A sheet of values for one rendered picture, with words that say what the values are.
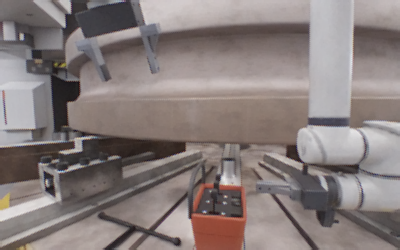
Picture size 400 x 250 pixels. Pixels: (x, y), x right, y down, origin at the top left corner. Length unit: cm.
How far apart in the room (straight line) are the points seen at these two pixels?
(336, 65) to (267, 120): 69
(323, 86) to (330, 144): 13
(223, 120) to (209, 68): 37
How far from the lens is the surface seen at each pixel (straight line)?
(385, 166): 60
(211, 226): 51
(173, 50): 141
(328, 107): 51
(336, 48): 52
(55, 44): 359
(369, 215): 170
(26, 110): 436
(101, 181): 159
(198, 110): 114
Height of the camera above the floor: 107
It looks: 6 degrees down
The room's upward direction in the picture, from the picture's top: straight up
